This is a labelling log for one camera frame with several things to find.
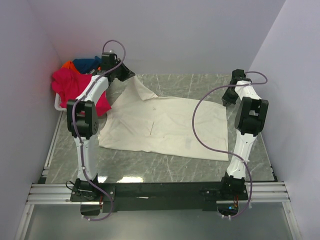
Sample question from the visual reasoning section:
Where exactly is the white t shirt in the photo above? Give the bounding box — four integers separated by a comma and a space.
98, 76, 229, 162

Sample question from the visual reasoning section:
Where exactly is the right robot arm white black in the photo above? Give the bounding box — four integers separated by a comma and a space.
219, 69, 269, 200

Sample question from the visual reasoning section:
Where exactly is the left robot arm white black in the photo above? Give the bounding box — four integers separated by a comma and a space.
66, 51, 135, 201

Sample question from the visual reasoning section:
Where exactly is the blue t shirt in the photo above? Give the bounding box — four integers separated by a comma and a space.
72, 56, 102, 74

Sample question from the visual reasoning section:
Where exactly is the orange t shirt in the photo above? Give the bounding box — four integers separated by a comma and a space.
62, 61, 101, 74

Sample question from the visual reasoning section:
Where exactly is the pink t shirt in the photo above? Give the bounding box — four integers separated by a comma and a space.
51, 67, 112, 117

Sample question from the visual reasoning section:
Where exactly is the white laundry basket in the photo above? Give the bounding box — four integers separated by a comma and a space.
54, 93, 67, 112

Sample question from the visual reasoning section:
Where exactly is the black base beam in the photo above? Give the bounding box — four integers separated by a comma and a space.
70, 180, 249, 213

